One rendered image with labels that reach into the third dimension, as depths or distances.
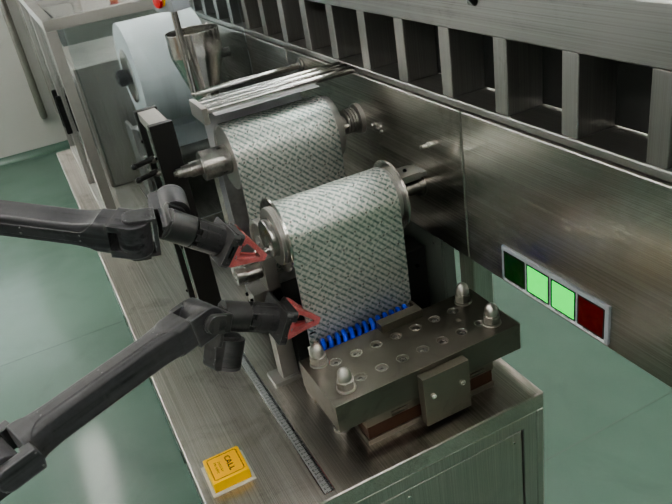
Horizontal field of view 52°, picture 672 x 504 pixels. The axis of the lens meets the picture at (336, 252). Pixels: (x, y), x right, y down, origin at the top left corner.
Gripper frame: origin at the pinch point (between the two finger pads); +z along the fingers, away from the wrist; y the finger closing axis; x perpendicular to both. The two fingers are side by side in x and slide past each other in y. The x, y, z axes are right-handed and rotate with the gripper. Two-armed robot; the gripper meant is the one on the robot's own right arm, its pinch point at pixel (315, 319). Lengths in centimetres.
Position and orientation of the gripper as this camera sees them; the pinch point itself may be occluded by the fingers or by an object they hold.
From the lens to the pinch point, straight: 136.5
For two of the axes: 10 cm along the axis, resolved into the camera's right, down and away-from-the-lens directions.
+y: 4.4, 3.8, -8.1
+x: 2.7, -9.2, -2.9
